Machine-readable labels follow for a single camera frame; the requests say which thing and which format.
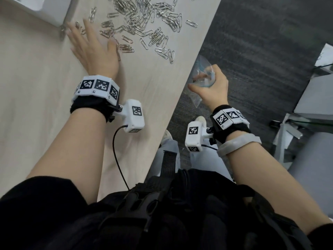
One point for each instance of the person's left thumb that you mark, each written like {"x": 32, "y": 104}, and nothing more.
{"x": 114, "y": 52}

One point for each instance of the grey chair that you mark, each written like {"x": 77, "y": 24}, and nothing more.
{"x": 314, "y": 169}

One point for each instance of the white box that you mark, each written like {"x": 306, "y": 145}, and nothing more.
{"x": 44, "y": 7}

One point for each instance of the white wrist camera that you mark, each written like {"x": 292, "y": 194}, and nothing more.
{"x": 194, "y": 136}
{"x": 134, "y": 114}

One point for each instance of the person's right hand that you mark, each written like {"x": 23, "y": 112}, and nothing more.
{"x": 214, "y": 92}

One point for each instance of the person's right thumb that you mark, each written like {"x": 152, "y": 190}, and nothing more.
{"x": 197, "y": 89}

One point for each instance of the pile of silver paper clips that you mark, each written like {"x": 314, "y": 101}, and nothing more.
{"x": 141, "y": 20}

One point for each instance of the white desk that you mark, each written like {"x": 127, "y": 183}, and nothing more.
{"x": 317, "y": 96}

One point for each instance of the person's right forearm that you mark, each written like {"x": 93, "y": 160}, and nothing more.
{"x": 270, "y": 179}

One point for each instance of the black top clothing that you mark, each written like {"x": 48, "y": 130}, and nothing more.
{"x": 197, "y": 221}

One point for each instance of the clear plastic bag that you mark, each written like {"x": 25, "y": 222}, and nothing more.
{"x": 201, "y": 67}

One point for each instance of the white shoe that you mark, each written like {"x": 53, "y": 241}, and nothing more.
{"x": 200, "y": 121}
{"x": 166, "y": 137}

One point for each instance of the person's left forearm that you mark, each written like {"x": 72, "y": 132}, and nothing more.
{"x": 75, "y": 150}

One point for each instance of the black harness buckle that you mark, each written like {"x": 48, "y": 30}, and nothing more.
{"x": 132, "y": 208}

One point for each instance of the person's left middle finger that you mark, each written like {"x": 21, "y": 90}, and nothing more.
{"x": 74, "y": 32}

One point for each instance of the white metal frame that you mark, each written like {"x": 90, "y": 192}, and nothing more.
{"x": 282, "y": 137}

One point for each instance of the white marker wrist band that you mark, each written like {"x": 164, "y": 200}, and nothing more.
{"x": 226, "y": 117}
{"x": 97, "y": 85}

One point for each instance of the light grey trousers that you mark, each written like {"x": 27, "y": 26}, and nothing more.
{"x": 208, "y": 158}

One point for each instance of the person's left hand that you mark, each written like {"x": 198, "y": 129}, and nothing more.
{"x": 95, "y": 58}

